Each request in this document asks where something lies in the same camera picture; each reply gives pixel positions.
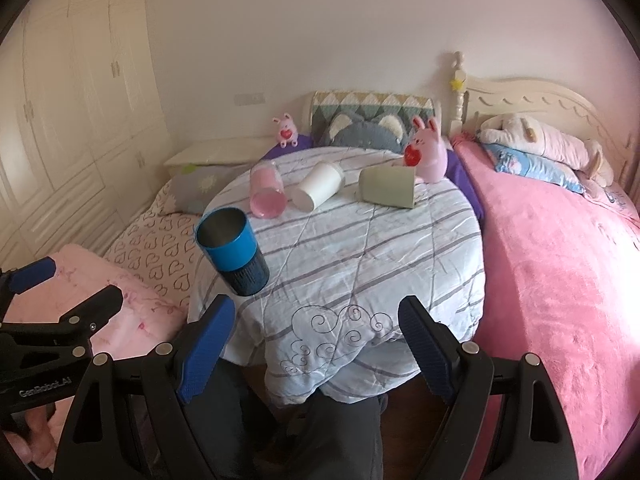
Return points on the pink fleece blanket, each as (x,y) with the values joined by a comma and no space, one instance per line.
(550,285)

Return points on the blue metal-lined cup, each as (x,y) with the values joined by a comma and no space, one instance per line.
(235,255)

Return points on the grey striped white quilt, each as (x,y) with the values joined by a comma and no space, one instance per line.
(360,260)

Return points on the pink floral quilt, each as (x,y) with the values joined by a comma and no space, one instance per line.
(135,305)

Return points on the cream carved headboard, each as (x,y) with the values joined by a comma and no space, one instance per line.
(550,100)

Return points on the white and pink plush animal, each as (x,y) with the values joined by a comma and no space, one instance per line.
(545,140)

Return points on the triangle patterned cushion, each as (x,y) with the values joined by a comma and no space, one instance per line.
(370,102)

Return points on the yellow star ornament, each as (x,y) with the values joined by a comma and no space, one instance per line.
(457,83)

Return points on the white cup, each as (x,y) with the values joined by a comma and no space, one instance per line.
(317,185)

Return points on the pink translucent cup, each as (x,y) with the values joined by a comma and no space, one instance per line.
(267,190)

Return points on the grey daisy pillow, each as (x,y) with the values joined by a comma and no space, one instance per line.
(200,190)

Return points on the cream wardrobe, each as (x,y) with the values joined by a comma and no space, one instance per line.
(75,85)

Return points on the heart print bed sheet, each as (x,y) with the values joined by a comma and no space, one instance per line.
(150,250)

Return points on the large pink bunny plush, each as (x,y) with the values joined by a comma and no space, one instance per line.
(430,157)

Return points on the green cup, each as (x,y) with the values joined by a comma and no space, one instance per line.
(387,187)

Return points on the grey cat face pillow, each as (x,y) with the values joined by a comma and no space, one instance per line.
(365,136)

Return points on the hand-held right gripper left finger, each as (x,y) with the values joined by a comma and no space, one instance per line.
(205,355)

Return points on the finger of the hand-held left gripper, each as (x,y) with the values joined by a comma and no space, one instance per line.
(87,312)
(31,274)

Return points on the person's left hand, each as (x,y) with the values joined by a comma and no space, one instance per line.
(35,421)

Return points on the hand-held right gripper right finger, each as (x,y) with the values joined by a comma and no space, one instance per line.
(425,355)

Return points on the blue printed pillow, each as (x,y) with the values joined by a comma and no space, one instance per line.
(530,166)

